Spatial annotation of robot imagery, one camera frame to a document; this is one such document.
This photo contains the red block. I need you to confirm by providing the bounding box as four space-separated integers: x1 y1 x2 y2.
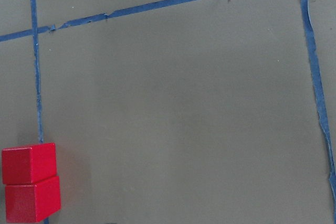
2 143 57 185

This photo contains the red block picked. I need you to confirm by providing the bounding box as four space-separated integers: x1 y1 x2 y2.
5 176 61 223

